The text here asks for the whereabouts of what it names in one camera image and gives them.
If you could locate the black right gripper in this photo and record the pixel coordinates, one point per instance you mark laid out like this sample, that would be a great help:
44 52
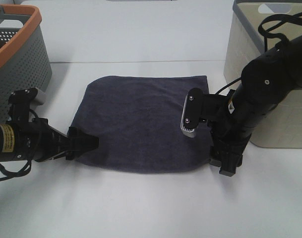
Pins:
229 136

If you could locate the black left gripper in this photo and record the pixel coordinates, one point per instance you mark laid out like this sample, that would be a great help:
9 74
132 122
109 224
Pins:
50 144

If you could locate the dark grey towel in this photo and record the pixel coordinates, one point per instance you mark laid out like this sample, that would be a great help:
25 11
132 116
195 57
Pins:
137 121

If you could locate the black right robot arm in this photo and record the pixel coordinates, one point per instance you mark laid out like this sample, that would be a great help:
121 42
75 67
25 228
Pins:
265 82

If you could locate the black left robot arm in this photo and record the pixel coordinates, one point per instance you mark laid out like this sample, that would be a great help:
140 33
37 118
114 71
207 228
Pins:
16 141

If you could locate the beige basket grey rim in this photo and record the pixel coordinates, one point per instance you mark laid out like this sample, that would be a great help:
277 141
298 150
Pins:
282 128

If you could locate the grey basket orange rim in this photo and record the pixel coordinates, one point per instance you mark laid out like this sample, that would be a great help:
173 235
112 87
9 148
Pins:
24 62

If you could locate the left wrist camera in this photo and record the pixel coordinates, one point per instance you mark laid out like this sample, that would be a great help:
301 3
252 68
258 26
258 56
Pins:
21 101

